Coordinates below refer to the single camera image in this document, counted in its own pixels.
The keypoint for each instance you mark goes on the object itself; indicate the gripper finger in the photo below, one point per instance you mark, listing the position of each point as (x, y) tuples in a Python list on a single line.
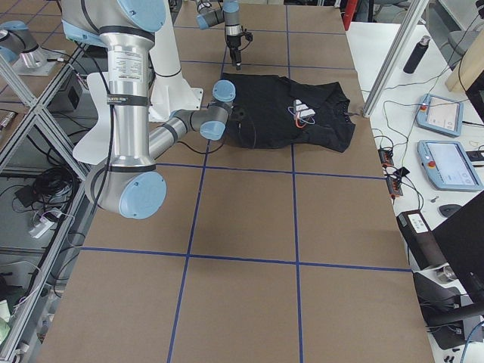
[(235, 55)]

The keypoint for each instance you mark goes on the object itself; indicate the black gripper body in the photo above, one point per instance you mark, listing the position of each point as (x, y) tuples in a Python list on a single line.
[(240, 114), (233, 41)]

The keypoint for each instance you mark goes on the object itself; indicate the black printed t-shirt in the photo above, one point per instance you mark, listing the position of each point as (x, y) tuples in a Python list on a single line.
[(280, 111)]

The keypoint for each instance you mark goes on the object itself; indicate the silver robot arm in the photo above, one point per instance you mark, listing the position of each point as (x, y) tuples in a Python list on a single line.
[(228, 13), (126, 180)]

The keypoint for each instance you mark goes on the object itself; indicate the black water bottle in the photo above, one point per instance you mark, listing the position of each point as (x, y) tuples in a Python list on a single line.
[(417, 55)]

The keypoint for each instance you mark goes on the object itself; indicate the far teach pendant tablet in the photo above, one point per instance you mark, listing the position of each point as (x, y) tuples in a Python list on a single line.
[(441, 115)]

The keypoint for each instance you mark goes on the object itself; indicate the teach pendant tablet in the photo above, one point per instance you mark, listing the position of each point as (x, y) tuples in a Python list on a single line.
[(447, 166), (441, 115)]

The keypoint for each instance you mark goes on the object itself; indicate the near teach pendant tablet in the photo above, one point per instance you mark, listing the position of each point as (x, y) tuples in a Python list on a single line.
[(447, 166)]

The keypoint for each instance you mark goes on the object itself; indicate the black computer mouse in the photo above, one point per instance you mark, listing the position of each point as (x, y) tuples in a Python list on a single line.
[(448, 210)]

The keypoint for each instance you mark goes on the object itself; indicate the black monitor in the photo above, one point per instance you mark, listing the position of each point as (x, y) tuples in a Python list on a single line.
[(460, 238)]

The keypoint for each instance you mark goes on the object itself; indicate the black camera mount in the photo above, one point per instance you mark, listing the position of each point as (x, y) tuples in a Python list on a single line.
[(248, 36)]

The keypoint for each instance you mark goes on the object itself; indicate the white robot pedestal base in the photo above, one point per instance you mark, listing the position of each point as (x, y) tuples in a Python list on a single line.
[(171, 91)]

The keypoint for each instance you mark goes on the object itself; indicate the aluminium frame post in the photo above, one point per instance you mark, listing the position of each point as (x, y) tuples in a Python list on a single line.
[(398, 45)]

